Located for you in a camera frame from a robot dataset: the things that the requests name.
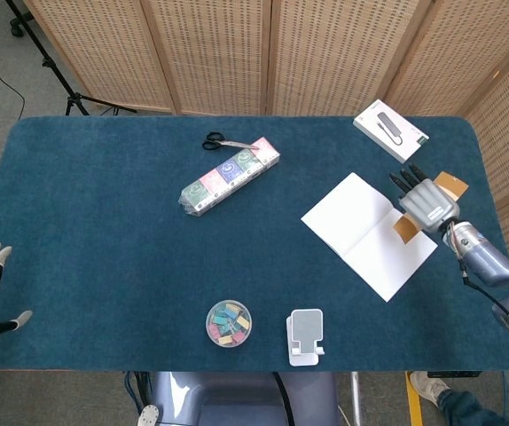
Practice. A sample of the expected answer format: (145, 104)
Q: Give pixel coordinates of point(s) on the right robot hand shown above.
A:
(429, 204)

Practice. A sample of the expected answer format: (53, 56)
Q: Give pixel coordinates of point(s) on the brown and cream bookmark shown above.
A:
(451, 184)

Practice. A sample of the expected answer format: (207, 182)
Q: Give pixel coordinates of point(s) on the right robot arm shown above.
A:
(485, 262)

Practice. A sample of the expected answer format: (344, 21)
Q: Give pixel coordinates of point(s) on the open white notebook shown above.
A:
(361, 222)

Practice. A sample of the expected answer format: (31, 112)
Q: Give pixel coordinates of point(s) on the white hub product box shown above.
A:
(392, 133)

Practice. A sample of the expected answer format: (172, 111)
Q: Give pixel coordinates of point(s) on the blue table mat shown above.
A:
(104, 244)

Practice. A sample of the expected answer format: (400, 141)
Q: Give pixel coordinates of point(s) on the white phone stand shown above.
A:
(306, 330)

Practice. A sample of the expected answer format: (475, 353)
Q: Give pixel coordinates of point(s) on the person's beige shoe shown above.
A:
(427, 386)

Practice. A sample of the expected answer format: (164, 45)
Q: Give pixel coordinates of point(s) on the wrapped tissue multipack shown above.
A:
(228, 175)

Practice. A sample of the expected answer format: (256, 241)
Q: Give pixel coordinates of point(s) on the silver metal table leg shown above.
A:
(355, 395)

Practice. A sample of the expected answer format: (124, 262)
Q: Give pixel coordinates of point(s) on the person's jeans leg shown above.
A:
(467, 410)

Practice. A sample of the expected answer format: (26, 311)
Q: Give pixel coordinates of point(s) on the black tripod stand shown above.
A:
(76, 101)

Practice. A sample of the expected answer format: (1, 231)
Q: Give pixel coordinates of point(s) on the clear jar of binder clips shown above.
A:
(229, 324)

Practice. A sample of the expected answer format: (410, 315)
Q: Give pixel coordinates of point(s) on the wicker folding screen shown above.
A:
(219, 53)

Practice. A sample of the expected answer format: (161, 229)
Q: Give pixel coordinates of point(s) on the blue-grey robot torso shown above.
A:
(237, 399)

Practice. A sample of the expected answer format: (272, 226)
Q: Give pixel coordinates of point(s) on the black caster wheel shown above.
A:
(17, 22)

